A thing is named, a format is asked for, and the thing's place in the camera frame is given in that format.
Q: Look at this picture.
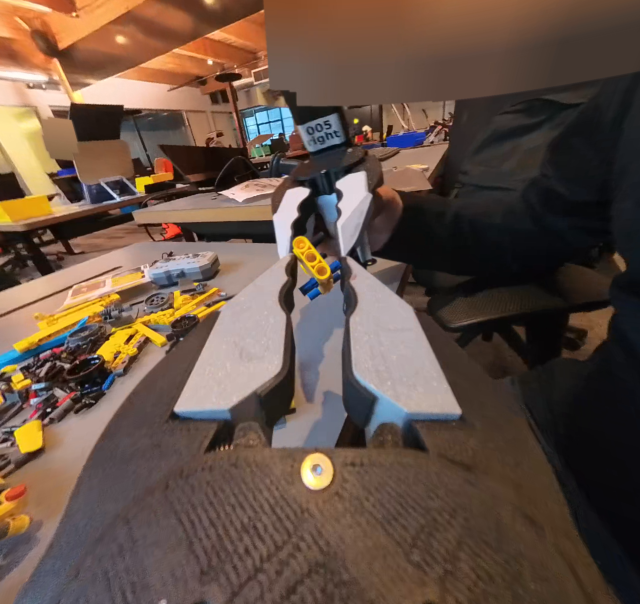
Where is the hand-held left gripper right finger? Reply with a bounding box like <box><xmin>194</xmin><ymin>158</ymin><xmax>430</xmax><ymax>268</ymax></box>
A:
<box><xmin>341</xmin><ymin>256</ymin><xmax>463</xmax><ymax>443</ymax></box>

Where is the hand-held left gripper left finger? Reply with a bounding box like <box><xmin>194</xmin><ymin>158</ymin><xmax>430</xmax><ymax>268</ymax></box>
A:
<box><xmin>172</xmin><ymin>255</ymin><xmax>297</xmax><ymax>422</ymax></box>

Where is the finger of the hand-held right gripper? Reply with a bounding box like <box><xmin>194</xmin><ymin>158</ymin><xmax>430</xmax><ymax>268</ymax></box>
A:
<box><xmin>333</xmin><ymin>170</ymin><xmax>374</xmax><ymax>258</ymax></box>
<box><xmin>272</xmin><ymin>186</ymin><xmax>314</xmax><ymax>258</ymax></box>

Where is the yellow brick panel with pins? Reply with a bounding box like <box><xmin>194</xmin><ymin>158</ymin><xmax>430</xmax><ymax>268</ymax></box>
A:
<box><xmin>291</xmin><ymin>235</ymin><xmax>344</xmax><ymax>301</ymax></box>

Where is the person's right forearm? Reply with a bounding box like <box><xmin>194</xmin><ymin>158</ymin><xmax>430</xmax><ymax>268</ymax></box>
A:
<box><xmin>372</xmin><ymin>71</ymin><xmax>640</xmax><ymax>277</ymax></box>

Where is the grey desk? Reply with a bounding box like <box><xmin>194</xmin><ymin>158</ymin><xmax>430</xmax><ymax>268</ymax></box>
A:
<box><xmin>0</xmin><ymin>240</ymin><xmax>417</xmax><ymax>565</ymax></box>

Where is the person's right hand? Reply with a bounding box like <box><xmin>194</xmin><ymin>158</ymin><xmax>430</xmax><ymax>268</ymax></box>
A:
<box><xmin>366</xmin><ymin>186</ymin><xmax>405</xmax><ymax>253</ymax></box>

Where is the crumpled paper sheet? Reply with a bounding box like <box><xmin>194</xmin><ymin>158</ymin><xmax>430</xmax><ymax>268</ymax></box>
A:
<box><xmin>216</xmin><ymin>177</ymin><xmax>284</xmax><ymax>205</ymax></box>

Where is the black office chair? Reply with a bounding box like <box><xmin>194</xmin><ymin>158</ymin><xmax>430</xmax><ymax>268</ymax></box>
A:
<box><xmin>426</xmin><ymin>263</ymin><xmax>622</xmax><ymax>366</ymax></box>
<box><xmin>214</xmin><ymin>155</ymin><xmax>274</xmax><ymax>196</ymax></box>

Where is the long grey table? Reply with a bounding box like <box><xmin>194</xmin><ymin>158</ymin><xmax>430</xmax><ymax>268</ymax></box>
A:
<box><xmin>131</xmin><ymin>143</ymin><xmax>449</xmax><ymax>243</ymax></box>

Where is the blue plastic bin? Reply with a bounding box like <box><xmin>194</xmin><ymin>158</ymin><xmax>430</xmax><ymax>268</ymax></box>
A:
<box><xmin>386</xmin><ymin>131</ymin><xmax>429</xmax><ymax>149</ymax></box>

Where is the grey battery box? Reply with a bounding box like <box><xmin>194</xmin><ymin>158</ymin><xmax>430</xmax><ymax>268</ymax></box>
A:
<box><xmin>147</xmin><ymin>251</ymin><xmax>221</xmax><ymax>288</ymax></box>

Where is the yellow striped sticker sheet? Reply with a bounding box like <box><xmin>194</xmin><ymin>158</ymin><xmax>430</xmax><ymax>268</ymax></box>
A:
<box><xmin>64</xmin><ymin>269</ymin><xmax>151</xmax><ymax>306</ymax></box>

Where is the pile of loose brick pieces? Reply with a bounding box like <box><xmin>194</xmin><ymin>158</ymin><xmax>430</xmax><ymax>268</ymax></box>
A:
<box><xmin>0</xmin><ymin>286</ymin><xmax>234</xmax><ymax>540</ymax></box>

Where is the brown cardboard sheet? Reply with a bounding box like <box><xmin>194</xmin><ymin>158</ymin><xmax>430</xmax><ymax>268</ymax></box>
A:
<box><xmin>72</xmin><ymin>139</ymin><xmax>136</xmax><ymax>186</ymax></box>

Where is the yellow plastic bin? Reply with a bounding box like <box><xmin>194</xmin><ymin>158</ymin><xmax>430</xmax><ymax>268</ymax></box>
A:
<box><xmin>0</xmin><ymin>193</ymin><xmax>54</xmax><ymax>223</ymax></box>

